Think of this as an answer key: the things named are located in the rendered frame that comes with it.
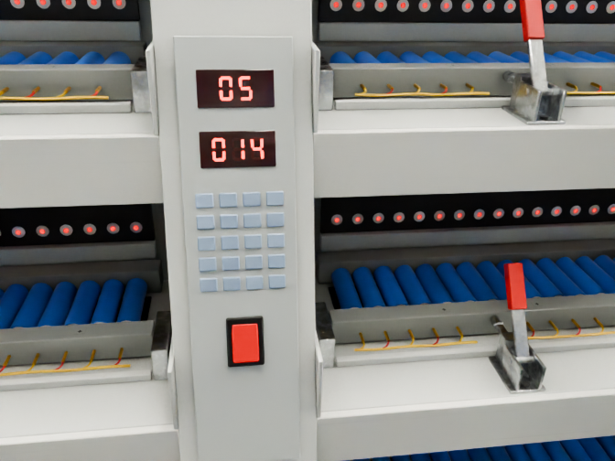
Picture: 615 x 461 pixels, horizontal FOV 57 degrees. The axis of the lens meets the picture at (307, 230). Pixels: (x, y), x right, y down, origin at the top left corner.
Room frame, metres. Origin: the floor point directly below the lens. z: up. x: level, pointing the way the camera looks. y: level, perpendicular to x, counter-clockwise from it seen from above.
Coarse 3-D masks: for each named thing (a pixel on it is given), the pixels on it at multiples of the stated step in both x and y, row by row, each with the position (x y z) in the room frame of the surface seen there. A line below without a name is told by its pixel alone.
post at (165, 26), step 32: (160, 0) 0.35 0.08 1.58; (192, 0) 0.35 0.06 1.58; (224, 0) 0.36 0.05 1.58; (256, 0) 0.36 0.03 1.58; (288, 0) 0.36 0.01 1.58; (160, 32) 0.35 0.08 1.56; (192, 32) 0.35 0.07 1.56; (224, 32) 0.36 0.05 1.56; (256, 32) 0.36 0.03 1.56; (288, 32) 0.36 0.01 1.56; (160, 64) 0.35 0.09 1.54; (160, 96) 0.35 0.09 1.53; (160, 128) 0.35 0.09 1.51; (192, 384) 0.35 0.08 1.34; (192, 416) 0.35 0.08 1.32; (192, 448) 0.35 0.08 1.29
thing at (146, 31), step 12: (144, 0) 0.54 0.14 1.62; (312, 0) 0.56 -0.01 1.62; (144, 12) 0.54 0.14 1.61; (312, 12) 0.56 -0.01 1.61; (144, 24) 0.54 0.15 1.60; (312, 24) 0.56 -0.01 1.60; (144, 36) 0.54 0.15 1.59; (312, 36) 0.56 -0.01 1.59; (156, 204) 0.54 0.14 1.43; (156, 216) 0.54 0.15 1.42; (156, 228) 0.54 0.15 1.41; (156, 240) 0.54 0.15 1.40; (564, 240) 0.60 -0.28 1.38; (576, 240) 0.60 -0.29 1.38; (156, 252) 0.54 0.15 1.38; (24, 264) 0.53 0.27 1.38; (36, 264) 0.53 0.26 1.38
